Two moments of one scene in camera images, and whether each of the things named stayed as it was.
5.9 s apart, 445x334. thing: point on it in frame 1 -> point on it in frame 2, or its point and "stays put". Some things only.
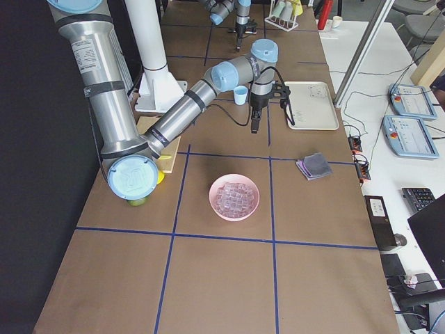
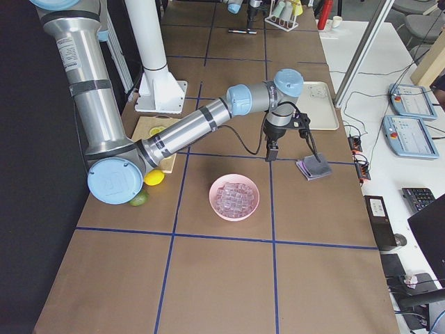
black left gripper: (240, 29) -> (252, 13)
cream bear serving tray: (311, 106) stays put
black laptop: (427, 226) stays put
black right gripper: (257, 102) -> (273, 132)
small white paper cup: (336, 21) stays put
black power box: (381, 221) stays put
